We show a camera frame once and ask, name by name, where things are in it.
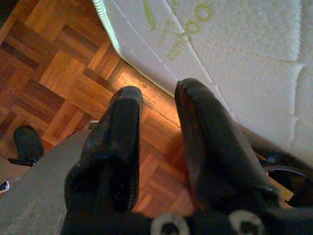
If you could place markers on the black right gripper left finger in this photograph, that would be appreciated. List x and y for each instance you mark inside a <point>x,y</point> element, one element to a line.
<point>115,137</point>

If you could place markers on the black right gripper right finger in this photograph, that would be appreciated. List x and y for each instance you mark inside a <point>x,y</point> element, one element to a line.
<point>210,147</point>

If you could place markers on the black robot foot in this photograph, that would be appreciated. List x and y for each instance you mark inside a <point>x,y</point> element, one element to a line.
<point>28,144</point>

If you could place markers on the white mattress green print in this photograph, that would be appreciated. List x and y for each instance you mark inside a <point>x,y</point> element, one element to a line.
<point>232,54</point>

